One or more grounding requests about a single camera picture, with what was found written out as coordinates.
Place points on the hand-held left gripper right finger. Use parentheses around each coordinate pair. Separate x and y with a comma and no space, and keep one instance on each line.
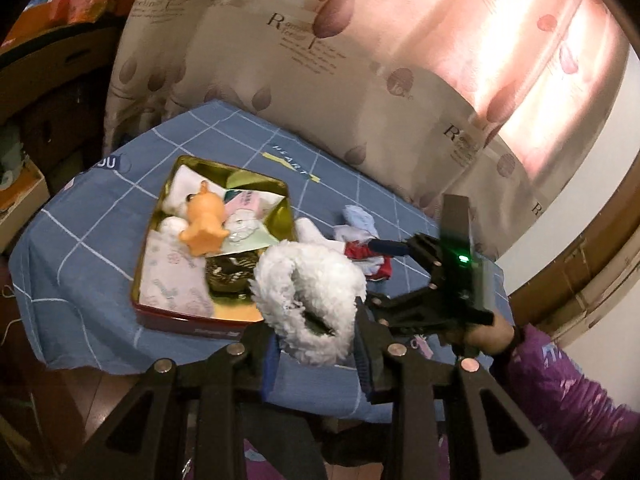
(362,360)

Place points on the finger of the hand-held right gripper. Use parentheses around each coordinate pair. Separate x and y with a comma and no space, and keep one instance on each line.
(389,247)
(405,311)

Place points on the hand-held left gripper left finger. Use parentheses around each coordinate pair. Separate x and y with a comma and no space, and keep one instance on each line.
(271,367)

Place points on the red and white cloth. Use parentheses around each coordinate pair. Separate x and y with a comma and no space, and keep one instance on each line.
(374,266)

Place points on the light blue sock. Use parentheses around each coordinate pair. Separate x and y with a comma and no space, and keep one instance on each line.
(360,220)

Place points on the white fluffy bootie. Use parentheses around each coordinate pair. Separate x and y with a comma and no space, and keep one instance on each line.
(320,280)
(170,224)

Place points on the red tin box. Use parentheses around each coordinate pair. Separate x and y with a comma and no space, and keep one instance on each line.
(281,215)

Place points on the white floral pad packet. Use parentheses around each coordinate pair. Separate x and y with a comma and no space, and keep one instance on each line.
(170,275)

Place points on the pink and white plastic packet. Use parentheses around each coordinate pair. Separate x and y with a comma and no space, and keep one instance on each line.
(245,220)

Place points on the orange plush toy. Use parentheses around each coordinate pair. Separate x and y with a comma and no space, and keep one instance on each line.
(205,220)

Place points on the person's right hand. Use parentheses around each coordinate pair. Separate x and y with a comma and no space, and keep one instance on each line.
(492,337)

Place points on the beige leaf print curtain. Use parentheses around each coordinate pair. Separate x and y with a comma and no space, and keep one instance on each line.
(350,85)

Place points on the brown wooden desk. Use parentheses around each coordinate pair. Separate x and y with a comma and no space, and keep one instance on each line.
(50,65)

